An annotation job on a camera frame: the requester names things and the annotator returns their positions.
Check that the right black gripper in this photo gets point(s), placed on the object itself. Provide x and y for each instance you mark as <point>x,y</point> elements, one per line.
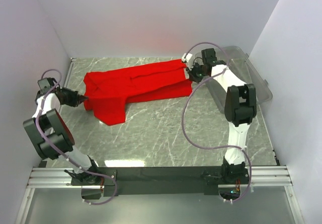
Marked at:
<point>190,71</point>

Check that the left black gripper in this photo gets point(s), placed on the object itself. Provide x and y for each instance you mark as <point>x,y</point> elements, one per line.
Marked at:
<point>75,97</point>

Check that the red t shirt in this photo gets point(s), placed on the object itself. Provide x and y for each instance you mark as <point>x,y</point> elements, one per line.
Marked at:
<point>109,92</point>

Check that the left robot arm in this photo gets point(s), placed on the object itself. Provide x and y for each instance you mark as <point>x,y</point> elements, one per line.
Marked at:
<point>49,134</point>

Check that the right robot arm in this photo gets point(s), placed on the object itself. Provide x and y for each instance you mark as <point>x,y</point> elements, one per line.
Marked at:
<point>238,101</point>

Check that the clear plastic bin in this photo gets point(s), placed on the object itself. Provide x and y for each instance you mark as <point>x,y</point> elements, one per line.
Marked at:
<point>240,72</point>

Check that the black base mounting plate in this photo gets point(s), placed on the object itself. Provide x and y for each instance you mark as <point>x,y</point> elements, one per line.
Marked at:
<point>170,180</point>

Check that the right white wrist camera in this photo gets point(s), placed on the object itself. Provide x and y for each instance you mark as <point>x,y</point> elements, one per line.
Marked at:
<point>188,59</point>

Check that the aluminium rail frame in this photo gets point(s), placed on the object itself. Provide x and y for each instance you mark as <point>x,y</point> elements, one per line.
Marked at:
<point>152,137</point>

